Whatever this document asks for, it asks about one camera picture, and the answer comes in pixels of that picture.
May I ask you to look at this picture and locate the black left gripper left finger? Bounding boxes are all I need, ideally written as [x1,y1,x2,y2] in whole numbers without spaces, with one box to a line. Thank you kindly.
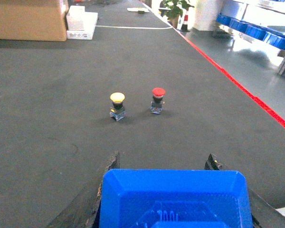
[47,151,120,228]

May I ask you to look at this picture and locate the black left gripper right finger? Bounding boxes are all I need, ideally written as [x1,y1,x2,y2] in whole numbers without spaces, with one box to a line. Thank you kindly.
[204,154,285,228]

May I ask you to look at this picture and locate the blue plastic part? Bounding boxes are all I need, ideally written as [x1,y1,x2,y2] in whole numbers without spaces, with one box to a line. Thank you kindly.
[99,169,253,228]

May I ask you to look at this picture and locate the steel shelf rack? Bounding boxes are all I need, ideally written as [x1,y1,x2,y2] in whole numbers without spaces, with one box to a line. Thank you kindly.
[212,0,285,76]

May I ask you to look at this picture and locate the yellow mushroom push button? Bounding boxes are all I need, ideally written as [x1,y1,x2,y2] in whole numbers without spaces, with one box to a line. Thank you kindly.
[110,92,125,122]

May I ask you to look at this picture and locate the red mushroom push button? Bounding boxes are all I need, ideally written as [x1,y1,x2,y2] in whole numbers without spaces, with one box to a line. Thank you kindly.
[150,87,166,114]

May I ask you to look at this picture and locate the white cardboard box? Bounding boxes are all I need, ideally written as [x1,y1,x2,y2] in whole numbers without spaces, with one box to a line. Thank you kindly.
[66,6,98,40]

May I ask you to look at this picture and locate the brown cardboard box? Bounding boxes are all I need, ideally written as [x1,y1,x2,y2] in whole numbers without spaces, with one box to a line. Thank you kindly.
[0,0,69,42]

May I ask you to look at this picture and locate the small traffic cone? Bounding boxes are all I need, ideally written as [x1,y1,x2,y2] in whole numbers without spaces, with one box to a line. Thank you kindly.
[179,10,189,32]

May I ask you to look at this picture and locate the green potted plant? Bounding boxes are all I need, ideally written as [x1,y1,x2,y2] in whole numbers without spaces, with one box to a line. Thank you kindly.
[159,0,195,29]

